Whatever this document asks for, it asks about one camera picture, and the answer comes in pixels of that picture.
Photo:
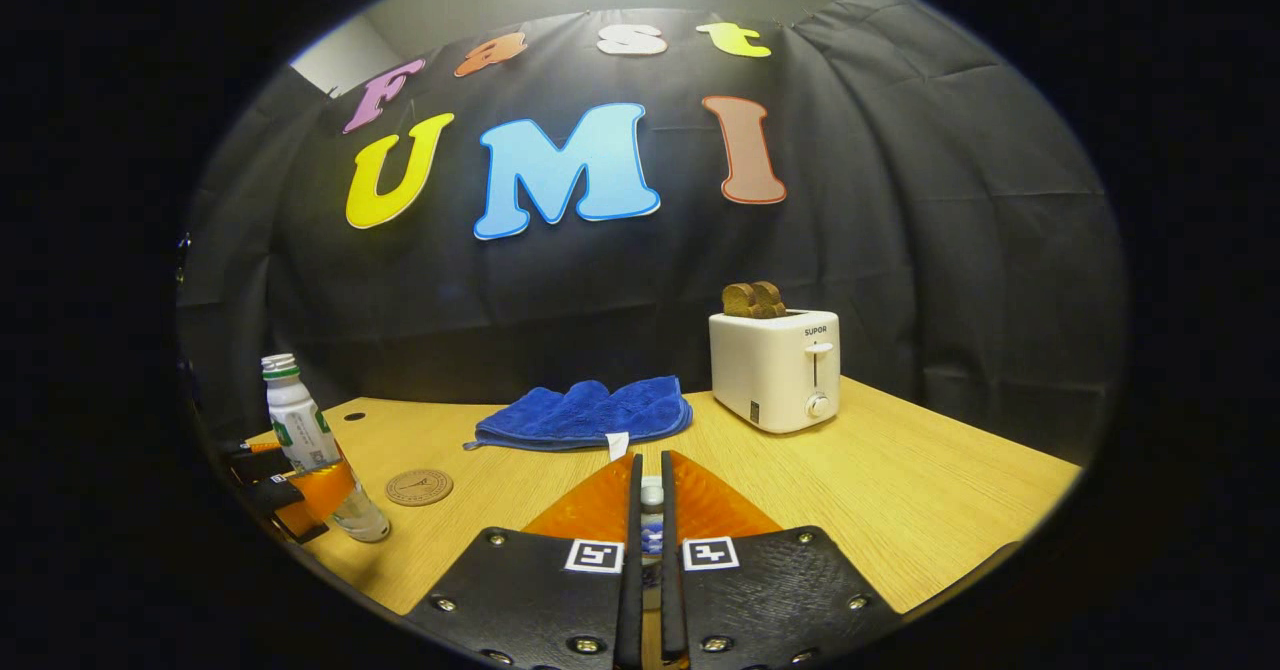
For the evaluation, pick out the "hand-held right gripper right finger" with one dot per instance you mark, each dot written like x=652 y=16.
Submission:
x=672 y=600

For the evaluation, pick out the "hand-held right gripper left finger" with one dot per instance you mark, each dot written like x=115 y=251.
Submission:
x=631 y=600

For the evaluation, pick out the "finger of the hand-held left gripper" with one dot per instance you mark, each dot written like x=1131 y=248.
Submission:
x=258 y=465
x=275 y=497

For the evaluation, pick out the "white green-label water bottle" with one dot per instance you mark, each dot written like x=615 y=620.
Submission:
x=295 y=415

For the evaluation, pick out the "round brown coaster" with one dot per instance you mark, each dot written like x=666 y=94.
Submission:
x=419 y=487

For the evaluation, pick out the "blue towel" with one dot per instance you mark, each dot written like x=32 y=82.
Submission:
x=590 y=412

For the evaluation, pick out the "white toaster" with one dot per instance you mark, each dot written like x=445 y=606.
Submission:
x=770 y=375

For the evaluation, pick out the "black backdrop cloth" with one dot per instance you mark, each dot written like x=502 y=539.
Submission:
x=900 y=250

